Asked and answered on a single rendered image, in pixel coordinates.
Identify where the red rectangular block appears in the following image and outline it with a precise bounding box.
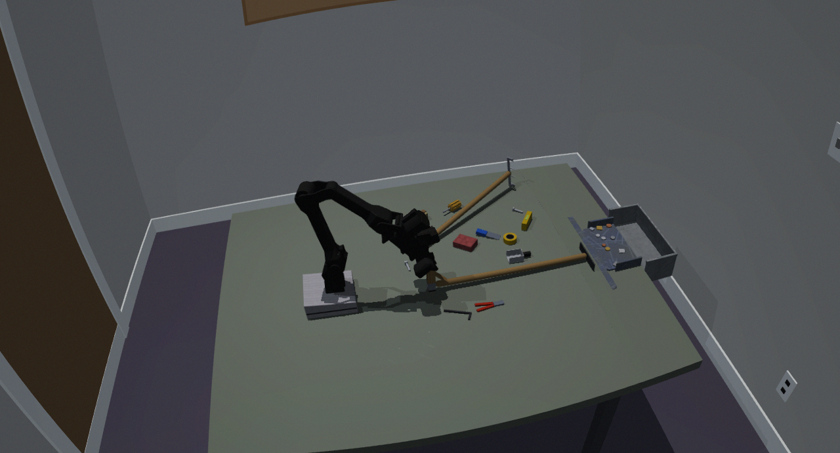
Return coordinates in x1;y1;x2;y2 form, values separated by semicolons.
453;234;478;252

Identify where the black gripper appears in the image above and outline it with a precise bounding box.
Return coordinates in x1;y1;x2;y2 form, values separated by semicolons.
400;236;438;278

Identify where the yellow rectangular block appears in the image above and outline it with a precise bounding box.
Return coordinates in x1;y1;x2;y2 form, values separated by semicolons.
521;211;532;230

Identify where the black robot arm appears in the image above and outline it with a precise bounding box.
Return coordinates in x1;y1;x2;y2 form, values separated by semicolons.
295;181;440;293

